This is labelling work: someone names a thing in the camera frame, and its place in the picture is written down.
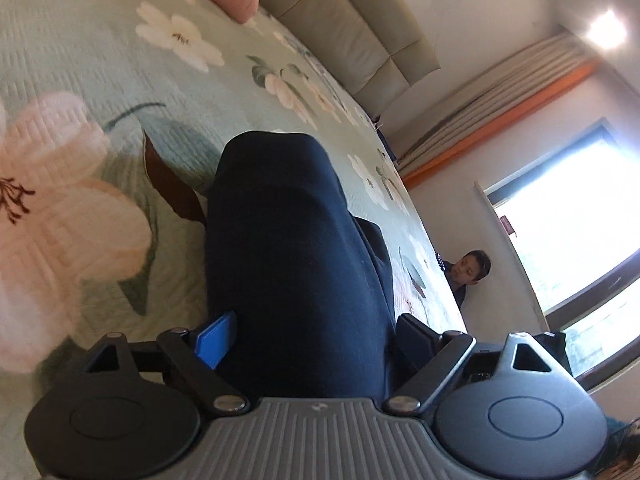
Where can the beige and orange curtain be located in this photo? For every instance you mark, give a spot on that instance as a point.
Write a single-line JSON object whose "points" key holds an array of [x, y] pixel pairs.
{"points": [[490, 110]]}

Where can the round ceiling light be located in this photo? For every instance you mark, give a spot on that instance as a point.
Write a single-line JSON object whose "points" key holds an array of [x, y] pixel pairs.
{"points": [[607, 29]]}

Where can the window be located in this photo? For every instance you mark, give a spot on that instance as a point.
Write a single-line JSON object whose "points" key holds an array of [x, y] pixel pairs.
{"points": [[565, 240]]}

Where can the dark patterned cloth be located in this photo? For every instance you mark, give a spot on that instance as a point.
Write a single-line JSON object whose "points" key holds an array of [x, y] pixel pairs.
{"points": [[622, 447]]}

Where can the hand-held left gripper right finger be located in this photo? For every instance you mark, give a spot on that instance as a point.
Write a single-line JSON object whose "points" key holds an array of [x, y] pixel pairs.
{"points": [[416, 336]]}

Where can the navy blue garment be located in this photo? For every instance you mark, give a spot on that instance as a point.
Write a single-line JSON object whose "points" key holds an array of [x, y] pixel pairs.
{"points": [[295, 260]]}

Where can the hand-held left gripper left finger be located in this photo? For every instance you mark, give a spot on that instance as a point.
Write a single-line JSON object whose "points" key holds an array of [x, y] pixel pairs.
{"points": [[216, 341]]}

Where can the beige padded headboard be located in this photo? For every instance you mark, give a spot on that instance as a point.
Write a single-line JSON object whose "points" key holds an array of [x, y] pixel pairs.
{"points": [[360, 35]]}

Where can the green floral bedspread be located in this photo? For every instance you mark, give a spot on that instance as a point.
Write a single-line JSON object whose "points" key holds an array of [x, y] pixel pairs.
{"points": [[90, 70]]}

